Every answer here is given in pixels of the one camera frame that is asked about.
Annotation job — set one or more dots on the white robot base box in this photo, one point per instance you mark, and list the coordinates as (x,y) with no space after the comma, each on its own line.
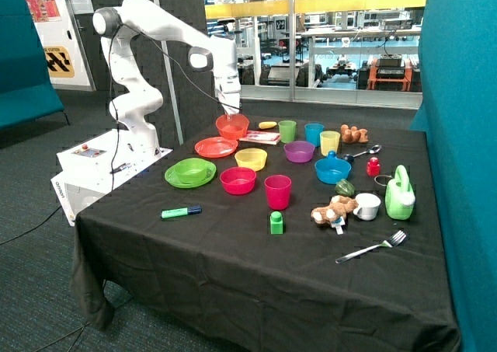
(85,177)

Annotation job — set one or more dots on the yellow plastic bowl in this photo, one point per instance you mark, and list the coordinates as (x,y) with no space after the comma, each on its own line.
(252,158)

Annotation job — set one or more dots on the orange plastic bowl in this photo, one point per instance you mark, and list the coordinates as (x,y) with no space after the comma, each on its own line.
(232,127)

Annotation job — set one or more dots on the dark grey partition panel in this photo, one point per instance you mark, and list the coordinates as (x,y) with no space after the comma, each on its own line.
(188,106)

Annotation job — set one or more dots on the black pen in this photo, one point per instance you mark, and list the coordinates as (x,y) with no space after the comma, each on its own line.
(120,168)

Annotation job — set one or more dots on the black tablecloth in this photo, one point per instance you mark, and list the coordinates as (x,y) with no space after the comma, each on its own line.
(224,274)

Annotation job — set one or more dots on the brown plush toy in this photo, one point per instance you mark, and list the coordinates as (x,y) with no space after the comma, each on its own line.
(351,135)

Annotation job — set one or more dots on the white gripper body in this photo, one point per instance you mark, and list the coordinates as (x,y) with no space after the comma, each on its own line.
(228,91)

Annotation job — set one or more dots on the red toy block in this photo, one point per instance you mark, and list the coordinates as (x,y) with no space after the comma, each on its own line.
(373,167)

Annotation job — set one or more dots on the white ceramic cup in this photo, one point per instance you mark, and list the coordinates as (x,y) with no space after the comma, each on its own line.
(368,206)

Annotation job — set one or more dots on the teal partition wall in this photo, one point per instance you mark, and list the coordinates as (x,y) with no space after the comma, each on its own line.
(457,52)

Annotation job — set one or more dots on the green plastic plate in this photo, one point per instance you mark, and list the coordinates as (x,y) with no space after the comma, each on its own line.
(172,179)

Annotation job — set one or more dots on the metal spoon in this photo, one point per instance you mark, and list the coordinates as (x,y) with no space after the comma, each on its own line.
(370,151)

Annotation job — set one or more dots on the green plastic bowl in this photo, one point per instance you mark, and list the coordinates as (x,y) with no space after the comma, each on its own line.
(191,170)

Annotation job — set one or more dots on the blue plastic cup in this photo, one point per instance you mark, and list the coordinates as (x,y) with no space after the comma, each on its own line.
(312,133)

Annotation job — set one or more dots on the green toy block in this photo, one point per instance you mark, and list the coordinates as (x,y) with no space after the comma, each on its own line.
(276,225)

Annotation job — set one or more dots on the green plastic cup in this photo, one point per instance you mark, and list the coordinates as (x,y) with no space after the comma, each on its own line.
(287,130)

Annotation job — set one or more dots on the green highlighter marker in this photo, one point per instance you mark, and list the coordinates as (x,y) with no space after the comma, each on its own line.
(179,212)

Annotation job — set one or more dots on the pink plastic bowl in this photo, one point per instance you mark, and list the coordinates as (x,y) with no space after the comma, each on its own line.
(238,180)

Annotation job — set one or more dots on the green toy watering can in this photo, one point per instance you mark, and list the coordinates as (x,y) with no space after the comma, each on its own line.
(399,195)

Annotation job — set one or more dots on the purple plastic bowl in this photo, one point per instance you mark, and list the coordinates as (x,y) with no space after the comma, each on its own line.
(299,151)

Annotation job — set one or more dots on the orange plastic plate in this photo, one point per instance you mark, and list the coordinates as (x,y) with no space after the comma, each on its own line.
(215,147)

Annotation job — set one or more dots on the yellow plastic cup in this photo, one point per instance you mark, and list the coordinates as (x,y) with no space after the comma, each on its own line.
(329,141)

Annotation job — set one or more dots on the brown white plush dog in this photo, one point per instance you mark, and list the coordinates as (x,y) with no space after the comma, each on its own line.
(335,214)

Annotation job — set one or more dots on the pink plastic cup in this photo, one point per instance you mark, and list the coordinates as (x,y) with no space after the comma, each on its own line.
(278,188)

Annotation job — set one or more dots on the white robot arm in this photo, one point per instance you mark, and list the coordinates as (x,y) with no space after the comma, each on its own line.
(117,26)

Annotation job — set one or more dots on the green toy pepper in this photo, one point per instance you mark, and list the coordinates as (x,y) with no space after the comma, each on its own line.
(345,188)

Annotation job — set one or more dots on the pink white book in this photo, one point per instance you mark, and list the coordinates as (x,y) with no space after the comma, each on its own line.
(261,137)

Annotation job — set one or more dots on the metal fork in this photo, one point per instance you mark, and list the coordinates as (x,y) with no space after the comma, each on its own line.
(395,240)

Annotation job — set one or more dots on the blue plastic bowl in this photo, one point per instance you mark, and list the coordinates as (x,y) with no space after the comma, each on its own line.
(331,169)

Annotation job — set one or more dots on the teal sofa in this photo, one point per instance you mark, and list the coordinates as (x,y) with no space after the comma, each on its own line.
(26,91)

